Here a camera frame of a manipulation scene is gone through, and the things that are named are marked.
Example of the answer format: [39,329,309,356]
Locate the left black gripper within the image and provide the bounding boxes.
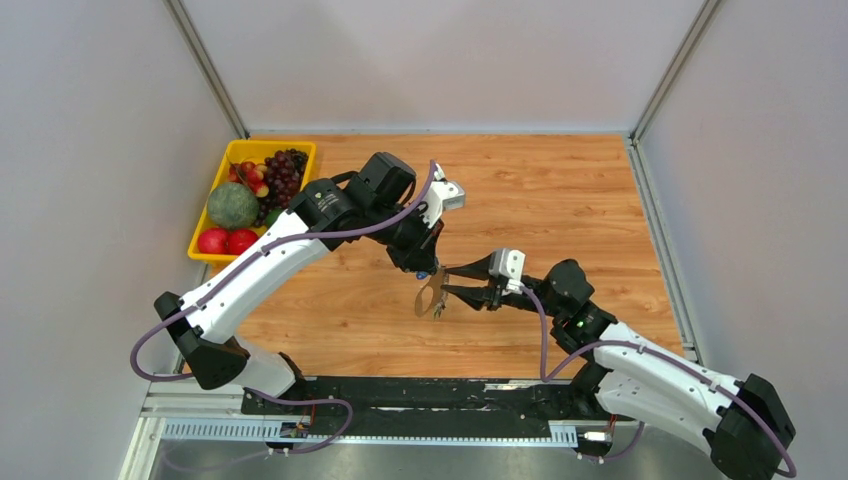
[365,201,446,277]

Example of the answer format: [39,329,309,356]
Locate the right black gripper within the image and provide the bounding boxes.
[440,253,564,320]

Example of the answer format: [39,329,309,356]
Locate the silver carabiner keyring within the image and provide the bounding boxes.
[413,273,445,319]

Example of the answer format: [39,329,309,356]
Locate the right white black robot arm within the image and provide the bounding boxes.
[442,249,798,479]

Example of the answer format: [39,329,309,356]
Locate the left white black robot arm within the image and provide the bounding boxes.
[154,152,465,414]

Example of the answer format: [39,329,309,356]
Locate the dark purple grape bunch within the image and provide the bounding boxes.
[251,149,308,226]

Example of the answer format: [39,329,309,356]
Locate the green lime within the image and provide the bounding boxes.
[264,208,284,228]

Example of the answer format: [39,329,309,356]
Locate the right red apple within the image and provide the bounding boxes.
[226,229,260,256]

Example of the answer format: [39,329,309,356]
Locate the red apple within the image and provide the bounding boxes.
[226,229,260,256]
[196,228,229,255]

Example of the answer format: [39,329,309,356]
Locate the green melon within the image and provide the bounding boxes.
[206,182,260,230]

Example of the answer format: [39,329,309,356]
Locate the left red apple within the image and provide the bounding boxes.
[196,228,229,255]

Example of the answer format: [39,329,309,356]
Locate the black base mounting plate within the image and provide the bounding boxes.
[240,376,629,442]

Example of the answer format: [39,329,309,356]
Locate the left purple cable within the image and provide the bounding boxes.
[129,158,440,457]

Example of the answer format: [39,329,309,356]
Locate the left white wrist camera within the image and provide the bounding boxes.
[422,173,466,228]

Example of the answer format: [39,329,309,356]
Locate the slotted cable duct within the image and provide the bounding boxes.
[162,421,579,448]

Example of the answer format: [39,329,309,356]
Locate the aluminium frame rail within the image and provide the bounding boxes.
[119,374,763,480]

